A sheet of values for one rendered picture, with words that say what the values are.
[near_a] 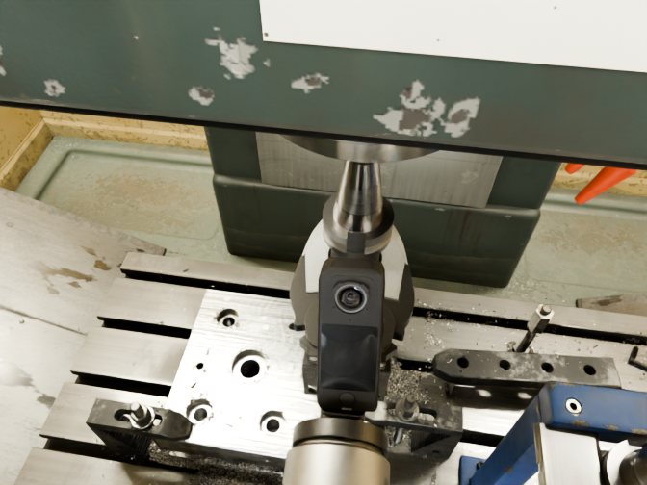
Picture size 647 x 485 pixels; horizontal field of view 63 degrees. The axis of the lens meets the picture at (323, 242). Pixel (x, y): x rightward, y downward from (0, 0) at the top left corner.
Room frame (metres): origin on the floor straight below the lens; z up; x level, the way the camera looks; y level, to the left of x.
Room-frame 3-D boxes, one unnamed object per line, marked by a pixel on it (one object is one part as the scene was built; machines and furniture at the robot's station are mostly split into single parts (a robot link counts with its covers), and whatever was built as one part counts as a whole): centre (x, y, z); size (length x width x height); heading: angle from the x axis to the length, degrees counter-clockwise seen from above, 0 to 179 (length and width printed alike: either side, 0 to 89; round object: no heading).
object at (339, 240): (0.31, -0.03, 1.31); 0.06 x 0.06 x 0.03
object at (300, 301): (0.24, 0.00, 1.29); 0.09 x 0.05 x 0.02; 8
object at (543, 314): (0.39, -0.32, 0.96); 0.03 x 0.03 x 0.13
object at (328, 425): (0.18, -0.02, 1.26); 0.12 x 0.08 x 0.09; 174
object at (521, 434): (0.18, -0.21, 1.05); 0.10 x 0.05 x 0.30; 171
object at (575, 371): (0.34, -0.29, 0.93); 0.26 x 0.05 x 0.06; 86
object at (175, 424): (0.25, 0.23, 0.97); 0.13 x 0.03 x 0.15; 81
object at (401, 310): (0.24, -0.05, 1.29); 0.09 x 0.05 x 0.02; 161
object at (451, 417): (0.25, -0.11, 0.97); 0.13 x 0.03 x 0.15; 81
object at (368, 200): (0.31, -0.03, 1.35); 0.04 x 0.04 x 0.07
